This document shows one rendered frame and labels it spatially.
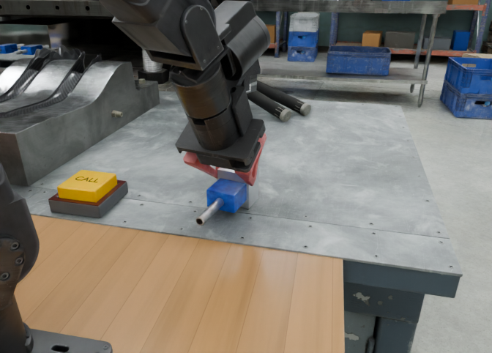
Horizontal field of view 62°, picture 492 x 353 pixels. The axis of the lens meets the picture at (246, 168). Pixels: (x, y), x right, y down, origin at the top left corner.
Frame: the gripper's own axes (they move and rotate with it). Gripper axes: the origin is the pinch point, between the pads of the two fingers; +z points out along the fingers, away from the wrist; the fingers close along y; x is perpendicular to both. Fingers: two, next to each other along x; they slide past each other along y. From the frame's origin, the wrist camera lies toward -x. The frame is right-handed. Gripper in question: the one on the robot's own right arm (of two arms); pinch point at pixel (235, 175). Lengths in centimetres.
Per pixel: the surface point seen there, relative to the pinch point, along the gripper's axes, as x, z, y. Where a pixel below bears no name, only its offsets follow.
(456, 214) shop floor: -100, 154, -48
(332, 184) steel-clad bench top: -8.2, 9.9, -11.7
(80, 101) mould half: -11.1, 1.8, 38.6
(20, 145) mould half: 6.2, -6.4, 32.5
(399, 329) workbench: 9.3, 16.4, -25.2
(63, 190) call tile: 10.9, -4.8, 21.1
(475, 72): -277, 210, -57
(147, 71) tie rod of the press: -52, 31, 61
